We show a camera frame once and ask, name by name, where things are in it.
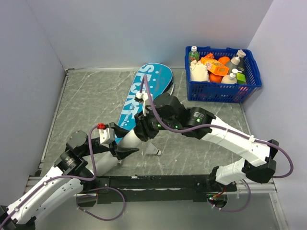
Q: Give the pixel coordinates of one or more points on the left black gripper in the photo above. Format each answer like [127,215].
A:
[121,152]

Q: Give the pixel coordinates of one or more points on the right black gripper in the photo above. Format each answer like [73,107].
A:
[141,126]

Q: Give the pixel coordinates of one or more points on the white shuttlecock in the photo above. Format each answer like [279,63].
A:
[150,149]

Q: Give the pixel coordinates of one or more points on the white shuttlecock tube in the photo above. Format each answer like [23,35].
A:
[127,146]

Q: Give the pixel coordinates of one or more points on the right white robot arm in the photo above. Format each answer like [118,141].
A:
[165,112]

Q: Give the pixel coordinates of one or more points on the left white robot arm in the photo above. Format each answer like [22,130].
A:
[85,158]

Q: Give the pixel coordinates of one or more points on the badminton racket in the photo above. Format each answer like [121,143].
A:
[170,88]

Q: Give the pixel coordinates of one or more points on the blue racket cover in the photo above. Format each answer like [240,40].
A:
[160,80]

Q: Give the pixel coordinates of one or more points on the beige cloth bag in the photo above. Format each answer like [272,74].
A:
[198,72]

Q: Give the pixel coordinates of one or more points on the orange fruit front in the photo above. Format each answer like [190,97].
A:
[215,78]

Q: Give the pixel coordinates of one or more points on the orange fruit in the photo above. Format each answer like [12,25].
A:
[215,78]
[223,60]

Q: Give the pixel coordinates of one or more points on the blue plastic basket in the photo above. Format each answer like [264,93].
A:
[224,93]

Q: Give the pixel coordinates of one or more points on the green drink bottle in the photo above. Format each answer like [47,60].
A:
[194,54]

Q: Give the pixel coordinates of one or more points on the orange carton box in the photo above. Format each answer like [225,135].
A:
[214,66]

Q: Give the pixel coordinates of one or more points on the white pump bottle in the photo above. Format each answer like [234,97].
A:
[231,77]

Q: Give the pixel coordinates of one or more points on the orange fruit back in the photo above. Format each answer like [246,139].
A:
[223,60]

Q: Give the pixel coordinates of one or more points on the green box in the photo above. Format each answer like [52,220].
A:
[241,78]

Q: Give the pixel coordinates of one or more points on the grey pump bottle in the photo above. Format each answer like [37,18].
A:
[237,61]

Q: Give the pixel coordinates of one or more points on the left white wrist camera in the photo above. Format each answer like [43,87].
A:
[106,133]

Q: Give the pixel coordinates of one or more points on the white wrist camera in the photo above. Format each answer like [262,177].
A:
[143,99]
[106,133]

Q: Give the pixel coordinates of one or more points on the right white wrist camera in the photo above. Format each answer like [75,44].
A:
[143,99]

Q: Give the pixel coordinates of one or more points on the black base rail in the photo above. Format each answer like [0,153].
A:
[155,188]

